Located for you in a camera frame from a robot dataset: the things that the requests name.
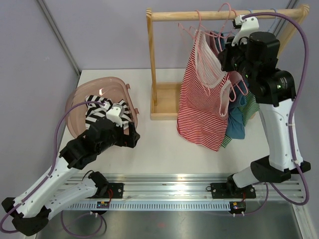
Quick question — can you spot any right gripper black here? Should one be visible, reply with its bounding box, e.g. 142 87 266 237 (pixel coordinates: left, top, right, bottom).
219 35 257 82

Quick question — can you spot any pink wire hanger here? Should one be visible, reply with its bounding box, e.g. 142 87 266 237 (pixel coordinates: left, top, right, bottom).
229 8 250 102
177 10 208 87
194 2 237 75

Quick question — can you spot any black white striped tank top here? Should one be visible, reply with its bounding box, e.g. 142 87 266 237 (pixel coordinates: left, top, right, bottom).
85 95 132 129

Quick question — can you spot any red white striped tank top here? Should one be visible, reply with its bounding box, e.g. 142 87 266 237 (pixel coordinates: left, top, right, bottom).
177 30 231 151

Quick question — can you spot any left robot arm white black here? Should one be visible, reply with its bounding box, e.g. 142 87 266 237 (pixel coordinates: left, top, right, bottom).
1 118 140 236

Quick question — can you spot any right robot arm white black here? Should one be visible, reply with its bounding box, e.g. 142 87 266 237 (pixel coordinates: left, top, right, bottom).
218 31 311 197

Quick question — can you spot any mauve pink tank top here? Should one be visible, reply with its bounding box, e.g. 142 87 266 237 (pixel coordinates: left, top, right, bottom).
209 32 242 86

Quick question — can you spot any green white striped tank top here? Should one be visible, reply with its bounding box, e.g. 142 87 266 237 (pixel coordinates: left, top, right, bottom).
221 91 260 148

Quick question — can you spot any teal blue tank top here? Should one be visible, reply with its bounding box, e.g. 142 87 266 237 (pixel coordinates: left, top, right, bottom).
214 31 246 139

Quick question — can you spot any pink translucent plastic basin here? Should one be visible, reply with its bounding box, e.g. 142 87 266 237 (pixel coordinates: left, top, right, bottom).
65 77 139 138

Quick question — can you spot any wooden clothes rack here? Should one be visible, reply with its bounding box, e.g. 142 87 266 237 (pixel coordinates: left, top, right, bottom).
146 4 310 120

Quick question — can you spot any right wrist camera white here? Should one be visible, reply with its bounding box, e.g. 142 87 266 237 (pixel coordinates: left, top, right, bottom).
231 15 259 46

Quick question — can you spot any blue wire hanger left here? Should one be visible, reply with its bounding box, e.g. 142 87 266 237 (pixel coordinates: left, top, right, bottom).
222 9 253 35

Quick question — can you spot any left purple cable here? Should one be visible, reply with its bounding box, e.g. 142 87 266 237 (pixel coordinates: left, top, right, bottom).
0 101 108 236

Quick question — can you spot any purple cable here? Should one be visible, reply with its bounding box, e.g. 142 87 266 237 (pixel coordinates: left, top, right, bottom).
243 12 311 206
0 101 108 236

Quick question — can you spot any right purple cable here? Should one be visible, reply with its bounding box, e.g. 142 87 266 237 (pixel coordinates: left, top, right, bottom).
243 12 311 206

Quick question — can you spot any white slotted cable duct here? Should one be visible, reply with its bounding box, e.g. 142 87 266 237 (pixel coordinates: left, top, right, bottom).
67 201 230 211

